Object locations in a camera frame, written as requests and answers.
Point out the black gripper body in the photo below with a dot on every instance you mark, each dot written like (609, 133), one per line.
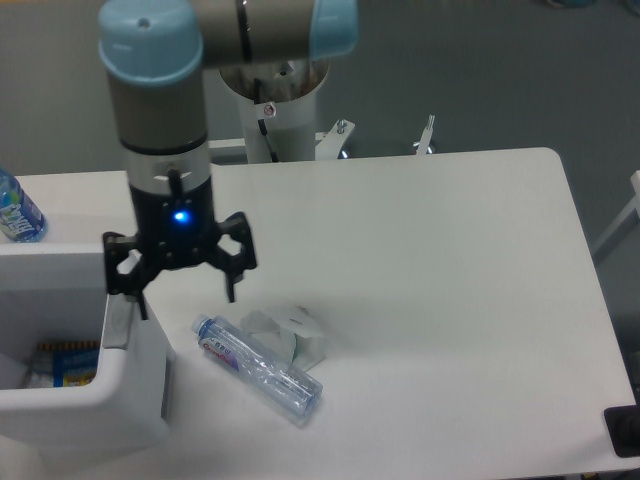
(175, 233)

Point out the white trash can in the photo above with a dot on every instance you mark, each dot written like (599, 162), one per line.
(53, 293)

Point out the grey trash can push button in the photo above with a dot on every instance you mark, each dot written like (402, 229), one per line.
(118, 318)

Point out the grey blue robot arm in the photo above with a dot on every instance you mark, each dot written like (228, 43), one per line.
(154, 54)

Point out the blue label water bottle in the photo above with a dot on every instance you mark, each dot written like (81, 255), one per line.
(21, 220)

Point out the blue yellow package in bin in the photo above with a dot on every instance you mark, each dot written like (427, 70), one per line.
(63, 364)

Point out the clear empty plastic bottle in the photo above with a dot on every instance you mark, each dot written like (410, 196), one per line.
(285, 386)

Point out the black clamp at table edge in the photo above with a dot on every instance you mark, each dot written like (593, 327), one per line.
(623, 426)

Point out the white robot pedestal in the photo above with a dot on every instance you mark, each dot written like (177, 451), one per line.
(277, 105)

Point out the white frame at right edge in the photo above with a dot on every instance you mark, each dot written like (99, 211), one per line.
(620, 227)

